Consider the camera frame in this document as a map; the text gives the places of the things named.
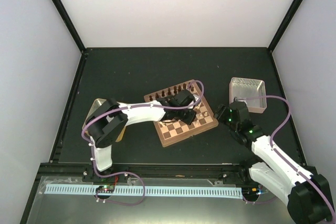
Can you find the dark chess pieces row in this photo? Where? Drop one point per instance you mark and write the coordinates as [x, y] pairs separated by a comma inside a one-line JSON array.
[[173, 90]]

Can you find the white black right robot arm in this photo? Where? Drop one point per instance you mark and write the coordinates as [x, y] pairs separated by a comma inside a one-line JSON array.
[[305, 193]]

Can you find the light blue slotted cable duct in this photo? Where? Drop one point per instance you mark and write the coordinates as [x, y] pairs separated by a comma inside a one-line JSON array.
[[149, 191]]

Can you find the pink plastic bin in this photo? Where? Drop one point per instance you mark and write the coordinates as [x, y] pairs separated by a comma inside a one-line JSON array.
[[250, 91]]

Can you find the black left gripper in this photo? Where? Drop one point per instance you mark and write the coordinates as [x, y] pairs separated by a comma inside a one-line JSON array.
[[189, 120]]

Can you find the light chess pieces pile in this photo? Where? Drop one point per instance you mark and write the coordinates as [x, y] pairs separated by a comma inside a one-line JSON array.
[[203, 117]]

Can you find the black mounting rail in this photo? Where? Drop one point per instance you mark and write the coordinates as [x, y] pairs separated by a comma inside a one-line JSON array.
[[230, 174]]

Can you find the metal tray yellow rim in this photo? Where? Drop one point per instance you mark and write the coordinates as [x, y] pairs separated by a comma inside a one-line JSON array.
[[97, 106]]

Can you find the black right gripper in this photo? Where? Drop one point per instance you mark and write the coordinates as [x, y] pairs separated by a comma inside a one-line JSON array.
[[220, 114]]

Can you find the wooden chess board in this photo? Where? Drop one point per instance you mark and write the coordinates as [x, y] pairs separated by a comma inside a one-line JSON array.
[[169, 137]]

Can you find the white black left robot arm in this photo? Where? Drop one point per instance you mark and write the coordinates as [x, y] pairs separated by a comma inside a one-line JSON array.
[[153, 111]]

